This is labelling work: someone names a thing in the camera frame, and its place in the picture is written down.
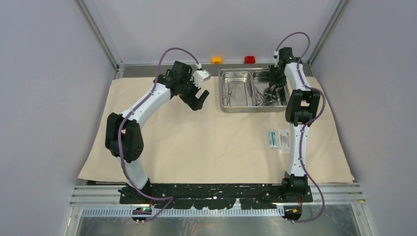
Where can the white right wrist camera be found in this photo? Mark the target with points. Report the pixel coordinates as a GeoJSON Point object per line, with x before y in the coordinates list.
{"type": "Point", "coordinates": [276, 57]}

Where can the green white sterile packet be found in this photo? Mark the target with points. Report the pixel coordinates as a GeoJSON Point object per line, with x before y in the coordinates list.
{"type": "Point", "coordinates": [272, 139]}

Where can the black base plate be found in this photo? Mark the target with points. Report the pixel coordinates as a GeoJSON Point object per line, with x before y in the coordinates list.
{"type": "Point", "coordinates": [212, 196]}

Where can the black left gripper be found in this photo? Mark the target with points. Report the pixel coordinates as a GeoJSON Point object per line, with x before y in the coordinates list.
{"type": "Point", "coordinates": [193, 102]}

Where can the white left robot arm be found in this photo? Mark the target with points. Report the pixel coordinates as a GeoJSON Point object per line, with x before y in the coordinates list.
{"type": "Point", "coordinates": [123, 137]}

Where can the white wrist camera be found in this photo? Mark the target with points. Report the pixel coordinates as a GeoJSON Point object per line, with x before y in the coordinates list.
{"type": "Point", "coordinates": [276, 57]}
{"type": "Point", "coordinates": [200, 75]}

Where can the steel scissors pile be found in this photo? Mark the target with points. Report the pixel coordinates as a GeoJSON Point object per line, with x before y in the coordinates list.
{"type": "Point", "coordinates": [271, 96]}

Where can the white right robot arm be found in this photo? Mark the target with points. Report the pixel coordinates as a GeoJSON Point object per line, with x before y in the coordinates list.
{"type": "Point", "coordinates": [301, 110]}

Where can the steel forceps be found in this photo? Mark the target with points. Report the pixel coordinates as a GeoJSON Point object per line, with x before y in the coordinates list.
{"type": "Point", "coordinates": [230, 87]}

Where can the yellow block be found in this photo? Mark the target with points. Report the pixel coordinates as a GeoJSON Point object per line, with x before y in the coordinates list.
{"type": "Point", "coordinates": [216, 60]}

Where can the red block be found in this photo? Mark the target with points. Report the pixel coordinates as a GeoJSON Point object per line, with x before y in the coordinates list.
{"type": "Point", "coordinates": [249, 60]}

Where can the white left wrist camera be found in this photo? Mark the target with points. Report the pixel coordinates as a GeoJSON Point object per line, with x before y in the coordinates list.
{"type": "Point", "coordinates": [200, 75]}

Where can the steel mesh instrument tray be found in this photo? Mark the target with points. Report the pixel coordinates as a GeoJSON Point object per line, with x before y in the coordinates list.
{"type": "Point", "coordinates": [243, 98]}

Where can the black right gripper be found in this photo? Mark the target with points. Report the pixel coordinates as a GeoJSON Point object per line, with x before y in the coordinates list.
{"type": "Point", "coordinates": [273, 80]}

